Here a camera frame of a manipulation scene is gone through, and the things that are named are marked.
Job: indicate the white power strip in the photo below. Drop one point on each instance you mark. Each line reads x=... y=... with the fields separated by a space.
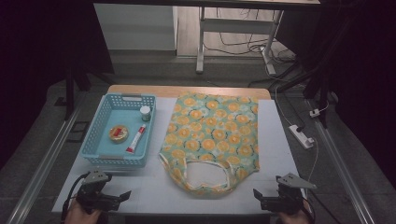
x=300 y=136

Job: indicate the white cabinet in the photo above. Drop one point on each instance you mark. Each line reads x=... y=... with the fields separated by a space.
x=134 y=28

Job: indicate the aluminium rail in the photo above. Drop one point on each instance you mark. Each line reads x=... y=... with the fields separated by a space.
x=339 y=168
x=46 y=161

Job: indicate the black metal stand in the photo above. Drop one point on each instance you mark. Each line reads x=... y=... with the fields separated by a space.
x=323 y=77
x=70 y=90

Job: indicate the person's left hand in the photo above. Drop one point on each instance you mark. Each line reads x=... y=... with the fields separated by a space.
x=81 y=216

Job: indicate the small jar with white lid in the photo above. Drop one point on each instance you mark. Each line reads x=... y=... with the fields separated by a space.
x=145 y=113

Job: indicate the green orange floral tote bag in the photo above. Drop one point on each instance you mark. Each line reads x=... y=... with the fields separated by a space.
x=214 y=130

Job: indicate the white tube with red cap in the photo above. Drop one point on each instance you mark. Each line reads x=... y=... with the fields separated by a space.
x=136 y=139

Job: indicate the light blue plastic basket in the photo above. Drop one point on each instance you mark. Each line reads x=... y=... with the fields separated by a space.
x=120 y=137

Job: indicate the round yellow tin red label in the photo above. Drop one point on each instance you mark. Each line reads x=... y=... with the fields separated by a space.
x=118 y=133

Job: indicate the person's right hand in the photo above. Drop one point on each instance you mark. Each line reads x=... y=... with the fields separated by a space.
x=292 y=218

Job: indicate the small white adapter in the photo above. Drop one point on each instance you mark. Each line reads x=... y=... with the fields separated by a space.
x=314 y=113

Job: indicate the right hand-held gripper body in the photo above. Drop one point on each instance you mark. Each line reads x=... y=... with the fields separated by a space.
x=288 y=196

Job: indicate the white desk frame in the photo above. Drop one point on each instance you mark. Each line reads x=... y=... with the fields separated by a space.
x=236 y=25

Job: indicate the white foam board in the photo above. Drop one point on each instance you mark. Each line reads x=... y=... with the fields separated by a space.
x=274 y=146

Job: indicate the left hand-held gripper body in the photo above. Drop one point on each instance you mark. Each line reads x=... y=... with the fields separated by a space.
x=93 y=191

